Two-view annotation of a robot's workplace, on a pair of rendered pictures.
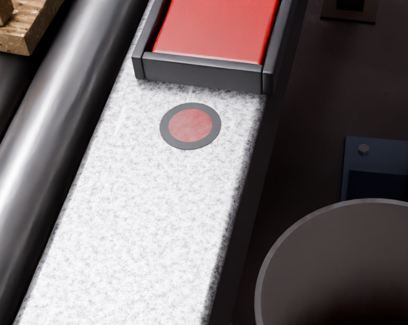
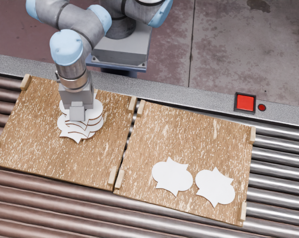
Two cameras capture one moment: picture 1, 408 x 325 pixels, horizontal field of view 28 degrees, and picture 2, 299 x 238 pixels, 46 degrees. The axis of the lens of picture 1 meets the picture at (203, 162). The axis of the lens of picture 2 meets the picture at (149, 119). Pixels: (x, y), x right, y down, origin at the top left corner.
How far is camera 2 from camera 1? 1.28 m
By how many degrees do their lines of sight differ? 52
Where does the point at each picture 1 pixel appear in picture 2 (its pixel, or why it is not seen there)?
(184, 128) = (262, 108)
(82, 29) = (246, 122)
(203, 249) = (281, 105)
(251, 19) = (244, 98)
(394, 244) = not seen: hidden behind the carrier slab
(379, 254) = not seen: hidden behind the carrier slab
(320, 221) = not seen: hidden behind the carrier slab
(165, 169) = (269, 110)
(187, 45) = (251, 106)
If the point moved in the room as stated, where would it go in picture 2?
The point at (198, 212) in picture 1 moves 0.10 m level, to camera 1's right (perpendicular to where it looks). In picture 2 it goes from (276, 106) to (267, 83)
